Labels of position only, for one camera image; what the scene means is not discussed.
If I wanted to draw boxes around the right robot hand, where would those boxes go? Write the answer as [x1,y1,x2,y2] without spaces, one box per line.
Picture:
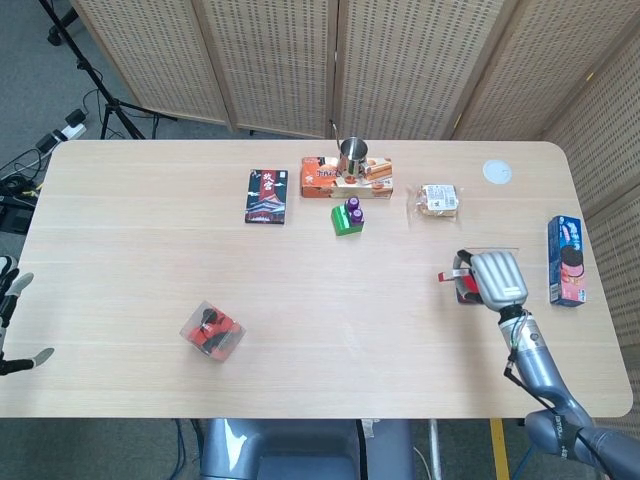
[452,249,530,311]

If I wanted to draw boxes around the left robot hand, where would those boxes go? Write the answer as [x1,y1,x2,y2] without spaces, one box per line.
[0,254,55,377]

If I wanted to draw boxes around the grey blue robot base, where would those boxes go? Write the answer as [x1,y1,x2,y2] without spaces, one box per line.
[199,418,416,480]

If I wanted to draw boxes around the black floor pedal box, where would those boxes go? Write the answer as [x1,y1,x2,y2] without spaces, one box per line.
[0,172,39,234]

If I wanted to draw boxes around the blue sandwich cookie box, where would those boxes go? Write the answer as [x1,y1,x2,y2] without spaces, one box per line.
[547,215,587,306]

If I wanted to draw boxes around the plastic wrapped bread pack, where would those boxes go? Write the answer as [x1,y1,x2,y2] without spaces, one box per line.
[407,183,464,221]

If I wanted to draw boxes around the white round table grommet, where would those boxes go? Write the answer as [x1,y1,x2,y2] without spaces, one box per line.
[482,158,514,185]

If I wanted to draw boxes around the white power strip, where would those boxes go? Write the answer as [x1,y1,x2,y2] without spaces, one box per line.
[35,110,90,151]

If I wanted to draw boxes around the green toy building block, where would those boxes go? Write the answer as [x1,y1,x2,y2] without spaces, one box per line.
[329,203,365,237]

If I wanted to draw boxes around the metal table leg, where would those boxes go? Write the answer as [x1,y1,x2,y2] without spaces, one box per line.
[427,418,444,480]

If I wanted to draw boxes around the stainless steel pitcher cup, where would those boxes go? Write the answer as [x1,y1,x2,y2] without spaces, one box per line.
[335,136,370,182]

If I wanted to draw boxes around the clear box red black pieces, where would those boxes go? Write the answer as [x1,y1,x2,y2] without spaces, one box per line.
[179,299,246,361]

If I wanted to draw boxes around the black tripod stand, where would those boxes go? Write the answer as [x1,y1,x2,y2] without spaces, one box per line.
[37,0,179,141]

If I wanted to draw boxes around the orange wafer biscuit box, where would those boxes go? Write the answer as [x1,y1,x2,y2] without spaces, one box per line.
[299,155,394,200]

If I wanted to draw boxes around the dark palace print card box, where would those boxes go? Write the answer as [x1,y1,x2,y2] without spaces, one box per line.
[244,168,290,226]

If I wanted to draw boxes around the rattan folding screen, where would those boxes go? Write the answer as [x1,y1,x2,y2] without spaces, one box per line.
[69,0,640,416]

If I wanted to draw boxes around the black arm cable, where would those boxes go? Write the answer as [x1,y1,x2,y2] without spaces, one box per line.
[503,309,616,480]

